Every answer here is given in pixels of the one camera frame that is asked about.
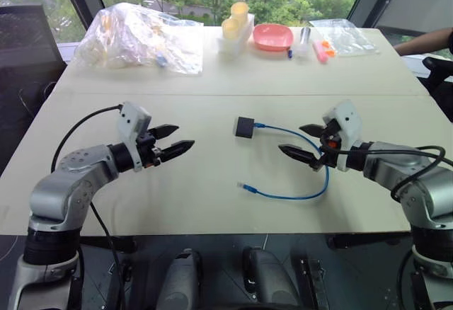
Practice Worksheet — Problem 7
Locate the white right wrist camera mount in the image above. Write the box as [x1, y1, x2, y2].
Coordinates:
[321, 99, 364, 173]

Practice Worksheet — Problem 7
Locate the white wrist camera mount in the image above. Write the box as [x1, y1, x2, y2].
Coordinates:
[321, 99, 364, 173]
[116, 101, 153, 173]

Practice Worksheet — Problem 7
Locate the pink plastic bowl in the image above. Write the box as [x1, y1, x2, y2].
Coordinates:
[252, 23, 295, 52]

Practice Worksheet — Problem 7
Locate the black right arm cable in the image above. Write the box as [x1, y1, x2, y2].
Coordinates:
[318, 144, 453, 202]

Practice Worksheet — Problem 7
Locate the large clear filled plastic bag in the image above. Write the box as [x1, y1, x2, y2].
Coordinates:
[74, 1, 205, 76]

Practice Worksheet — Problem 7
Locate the black office chair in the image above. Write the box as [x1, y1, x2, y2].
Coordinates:
[422, 54, 453, 124]

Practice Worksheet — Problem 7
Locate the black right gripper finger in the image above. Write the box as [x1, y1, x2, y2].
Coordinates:
[299, 123, 328, 138]
[278, 144, 323, 168]

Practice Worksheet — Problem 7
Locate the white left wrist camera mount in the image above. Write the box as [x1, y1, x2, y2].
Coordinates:
[116, 101, 153, 173]

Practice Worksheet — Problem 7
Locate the small black adapter box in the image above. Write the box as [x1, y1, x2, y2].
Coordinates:
[233, 115, 256, 140]

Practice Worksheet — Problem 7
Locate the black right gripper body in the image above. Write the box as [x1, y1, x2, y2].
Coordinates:
[311, 118, 343, 172]

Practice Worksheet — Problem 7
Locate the pink marker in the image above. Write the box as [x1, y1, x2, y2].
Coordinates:
[312, 39, 328, 64]

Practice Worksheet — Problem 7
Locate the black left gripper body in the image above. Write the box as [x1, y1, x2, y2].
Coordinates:
[135, 129, 168, 170]

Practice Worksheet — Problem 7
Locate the black metal bracket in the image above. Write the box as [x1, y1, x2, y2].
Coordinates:
[299, 258, 331, 310]

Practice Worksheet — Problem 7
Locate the pale yellow cup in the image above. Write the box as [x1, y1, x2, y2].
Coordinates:
[222, 17, 242, 41]
[230, 1, 249, 21]

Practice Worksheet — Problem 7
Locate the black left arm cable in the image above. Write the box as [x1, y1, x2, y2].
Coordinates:
[50, 104, 125, 310]

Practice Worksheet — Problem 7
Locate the dark rounded grey shape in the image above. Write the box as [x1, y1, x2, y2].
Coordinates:
[165, 248, 203, 310]
[241, 246, 299, 308]

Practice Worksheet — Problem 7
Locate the black mesh chair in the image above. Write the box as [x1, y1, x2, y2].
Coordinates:
[0, 4, 69, 178]

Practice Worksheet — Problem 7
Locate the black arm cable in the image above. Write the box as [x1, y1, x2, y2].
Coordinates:
[318, 144, 453, 202]
[50, 104, 125, 310]

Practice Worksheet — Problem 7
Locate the flat clear plastic bag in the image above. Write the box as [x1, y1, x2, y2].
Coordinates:
[309, 18, 382, 58]

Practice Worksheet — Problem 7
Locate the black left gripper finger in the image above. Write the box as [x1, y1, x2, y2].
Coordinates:
[148, 124, 180, 142]
[161, 139, 196, 163]

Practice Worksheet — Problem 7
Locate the blue Ethernet cable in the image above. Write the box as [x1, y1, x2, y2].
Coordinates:
[236, 122, 331, 202]

